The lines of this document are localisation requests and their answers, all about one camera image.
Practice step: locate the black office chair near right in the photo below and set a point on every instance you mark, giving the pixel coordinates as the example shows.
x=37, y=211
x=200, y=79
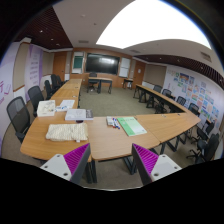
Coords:
x=206, y=149

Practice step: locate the white flat box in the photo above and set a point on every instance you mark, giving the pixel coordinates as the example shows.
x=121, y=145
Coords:
x=79, y=114

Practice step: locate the cream knitted towel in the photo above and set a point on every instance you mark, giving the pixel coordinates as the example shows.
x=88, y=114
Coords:
x=67, y=132

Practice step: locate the white whiteboard right of screen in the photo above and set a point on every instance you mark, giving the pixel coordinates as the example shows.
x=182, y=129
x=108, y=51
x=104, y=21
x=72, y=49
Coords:
x=124, y=67

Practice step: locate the black office chair near left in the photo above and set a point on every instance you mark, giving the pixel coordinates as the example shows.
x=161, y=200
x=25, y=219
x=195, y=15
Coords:
x=19, y=117

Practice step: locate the black chair at front desk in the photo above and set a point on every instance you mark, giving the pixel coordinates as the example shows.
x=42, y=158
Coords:
x=92, y=81

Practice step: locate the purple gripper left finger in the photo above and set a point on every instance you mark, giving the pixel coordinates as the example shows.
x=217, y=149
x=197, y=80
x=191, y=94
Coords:
x=70, y=166

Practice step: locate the small front desk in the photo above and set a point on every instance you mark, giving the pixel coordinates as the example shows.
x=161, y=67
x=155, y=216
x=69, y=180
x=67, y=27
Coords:
x=102, y=81

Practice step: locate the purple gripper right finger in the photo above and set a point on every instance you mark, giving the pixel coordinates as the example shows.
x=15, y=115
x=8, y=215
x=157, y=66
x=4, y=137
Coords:
x=151, y=166

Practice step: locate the black office chair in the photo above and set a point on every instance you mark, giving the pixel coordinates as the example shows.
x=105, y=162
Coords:
x=19, y=117
x=35, y=95
x=206, y=149

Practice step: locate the blue red markers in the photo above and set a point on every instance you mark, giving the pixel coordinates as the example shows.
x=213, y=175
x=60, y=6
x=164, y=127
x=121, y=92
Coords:
x=115, y=122

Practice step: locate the large black wall screen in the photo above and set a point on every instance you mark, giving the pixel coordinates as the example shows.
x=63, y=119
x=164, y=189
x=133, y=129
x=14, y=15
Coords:
x=99, y=63

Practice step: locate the white papers on table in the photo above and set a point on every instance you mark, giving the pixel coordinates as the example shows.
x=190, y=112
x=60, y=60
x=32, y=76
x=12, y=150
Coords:
x=65, y=105

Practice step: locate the green booklet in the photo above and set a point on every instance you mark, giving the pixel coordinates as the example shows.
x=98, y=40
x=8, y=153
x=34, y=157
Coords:
x=131, y=126

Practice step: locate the white box on table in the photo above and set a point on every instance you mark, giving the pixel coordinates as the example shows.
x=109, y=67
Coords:
x=46, y=108

